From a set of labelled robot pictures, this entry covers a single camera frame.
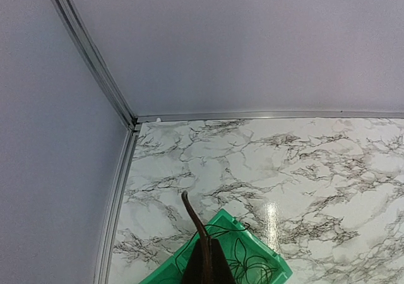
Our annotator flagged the left aluminium frame post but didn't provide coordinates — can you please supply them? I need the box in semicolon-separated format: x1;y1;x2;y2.
51;0;138;283

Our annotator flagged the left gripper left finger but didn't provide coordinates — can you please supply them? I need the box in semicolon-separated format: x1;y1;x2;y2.
181;239;211;283

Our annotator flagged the green three-compartment plastic bin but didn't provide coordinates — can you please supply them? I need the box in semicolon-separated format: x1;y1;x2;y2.
141;209;293;284

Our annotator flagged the back aluminium frame rail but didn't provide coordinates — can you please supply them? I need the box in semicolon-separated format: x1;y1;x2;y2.
138;110;403;122

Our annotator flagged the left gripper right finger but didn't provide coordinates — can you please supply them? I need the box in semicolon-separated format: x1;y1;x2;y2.
211;239;235;284

